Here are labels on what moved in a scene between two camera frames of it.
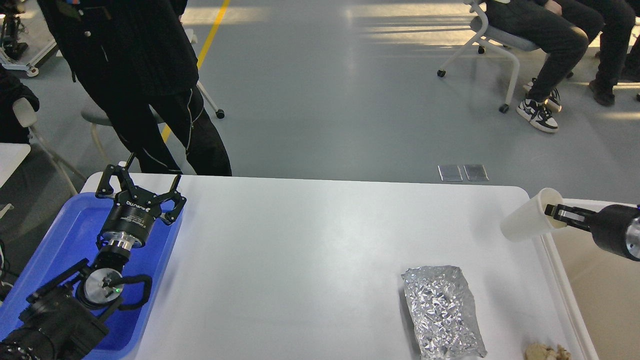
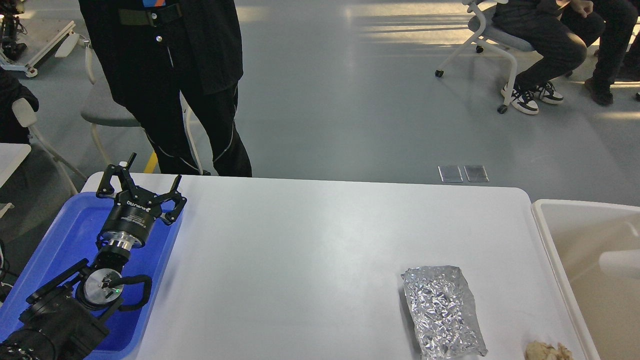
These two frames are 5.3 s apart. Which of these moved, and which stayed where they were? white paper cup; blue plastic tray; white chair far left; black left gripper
Moved: white paper cup
Stayed: blue plastic tray; white chair far left; black left gripper
